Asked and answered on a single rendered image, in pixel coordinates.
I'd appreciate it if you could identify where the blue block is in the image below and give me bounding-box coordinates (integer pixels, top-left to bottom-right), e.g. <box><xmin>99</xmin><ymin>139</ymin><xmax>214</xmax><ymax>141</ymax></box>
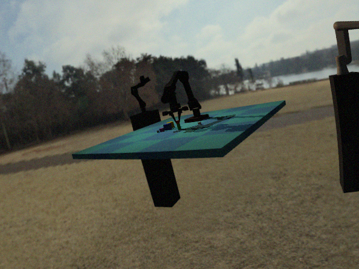
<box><xmin>163</xmin><ymin>123</ymin><xmax>172</xmax><ymax>131</ymax></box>

